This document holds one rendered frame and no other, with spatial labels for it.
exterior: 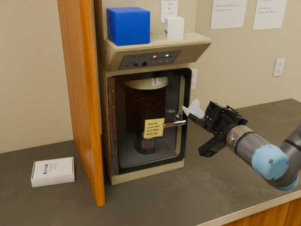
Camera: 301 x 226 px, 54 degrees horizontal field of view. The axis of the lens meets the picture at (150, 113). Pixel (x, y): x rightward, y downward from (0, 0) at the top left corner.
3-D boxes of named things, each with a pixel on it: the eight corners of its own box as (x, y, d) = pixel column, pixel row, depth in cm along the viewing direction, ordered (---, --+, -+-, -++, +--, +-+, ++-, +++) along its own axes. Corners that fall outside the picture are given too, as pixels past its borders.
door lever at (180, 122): (158, 123, 109) (158, 117, 108) (181, 119, 112) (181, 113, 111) (164, 130, 105) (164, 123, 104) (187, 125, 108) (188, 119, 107)
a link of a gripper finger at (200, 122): (195, 111, 92) (217, 124, 87) (193, 116, 92) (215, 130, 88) (187, 111, 88) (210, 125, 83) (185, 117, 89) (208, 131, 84)
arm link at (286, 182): (316, 167, 77) (301, 148, 71) (287, 199, 77) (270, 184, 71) (291, 152, 83) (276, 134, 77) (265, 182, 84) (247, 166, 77)
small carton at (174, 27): (164, 36, 94) (164, 16, 91) (179, 36, 95) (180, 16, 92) (167, 39, 90) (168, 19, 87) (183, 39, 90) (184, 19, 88)
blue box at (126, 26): (107, 38, 89) (105, 7, 85) (138, 36, 93) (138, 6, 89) (117, 46, 81) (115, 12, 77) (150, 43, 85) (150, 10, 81)
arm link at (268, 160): (274, 188, 70) (259, 174, 65) (244, 162, 79) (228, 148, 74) (297, 164, 69) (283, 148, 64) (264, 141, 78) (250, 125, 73)
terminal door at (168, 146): (113, 175, 113) (108, 76, 95) (184, 159, 123) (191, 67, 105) (113, 176, 112) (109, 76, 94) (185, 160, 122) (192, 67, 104)
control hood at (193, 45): (105, 70, 94) (103, 38, 89) (192, 60, 105) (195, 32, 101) (115, 81, 84) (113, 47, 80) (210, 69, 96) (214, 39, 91)
